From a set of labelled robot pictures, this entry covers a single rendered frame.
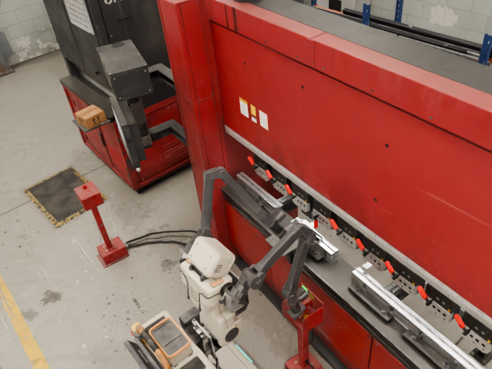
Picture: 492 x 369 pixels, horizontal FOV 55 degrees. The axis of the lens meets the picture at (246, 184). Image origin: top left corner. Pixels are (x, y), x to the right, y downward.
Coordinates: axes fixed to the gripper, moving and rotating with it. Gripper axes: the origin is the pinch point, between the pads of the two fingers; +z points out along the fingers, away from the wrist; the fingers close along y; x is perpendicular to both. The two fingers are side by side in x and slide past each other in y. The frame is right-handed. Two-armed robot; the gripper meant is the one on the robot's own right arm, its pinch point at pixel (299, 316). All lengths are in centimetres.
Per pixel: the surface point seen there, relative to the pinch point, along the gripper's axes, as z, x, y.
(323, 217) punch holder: -38, 17, 44
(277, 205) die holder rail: -9, 69, 41
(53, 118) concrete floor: 72, 503, -47
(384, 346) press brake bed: 6.3, -43.4, 23.2
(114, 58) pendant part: -117, 161, 11
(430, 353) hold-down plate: -5, -65, 35
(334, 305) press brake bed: 9.7, -5.0, 21.4
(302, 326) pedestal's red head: 6.5, -2.9, -2.3
